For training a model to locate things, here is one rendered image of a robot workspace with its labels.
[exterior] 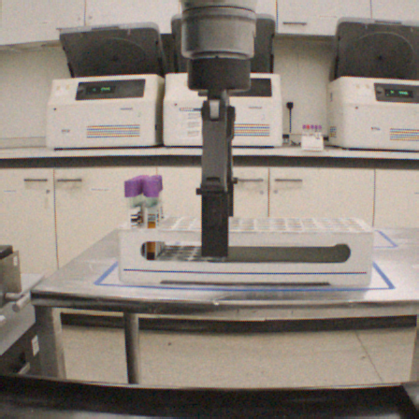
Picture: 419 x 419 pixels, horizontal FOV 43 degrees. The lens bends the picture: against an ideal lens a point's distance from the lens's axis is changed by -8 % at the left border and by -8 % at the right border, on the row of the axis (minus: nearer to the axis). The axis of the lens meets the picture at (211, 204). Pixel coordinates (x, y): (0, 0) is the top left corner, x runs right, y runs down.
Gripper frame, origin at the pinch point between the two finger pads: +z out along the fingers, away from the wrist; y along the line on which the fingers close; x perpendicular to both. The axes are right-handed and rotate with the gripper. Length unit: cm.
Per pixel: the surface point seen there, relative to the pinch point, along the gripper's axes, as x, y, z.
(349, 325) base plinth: -52, 199, 85
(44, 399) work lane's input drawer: 10.3, -32.9, 7.3
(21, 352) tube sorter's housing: 33.3, 11.0, 23.5
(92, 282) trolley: 14.2, -6.5, 5.6
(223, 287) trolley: -1.0, -6.1, 5.6
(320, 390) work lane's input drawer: -9.6, -31.4, 6.0
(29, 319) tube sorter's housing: 33.5, 16.4, 19.5
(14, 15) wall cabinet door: 131, 216, -80
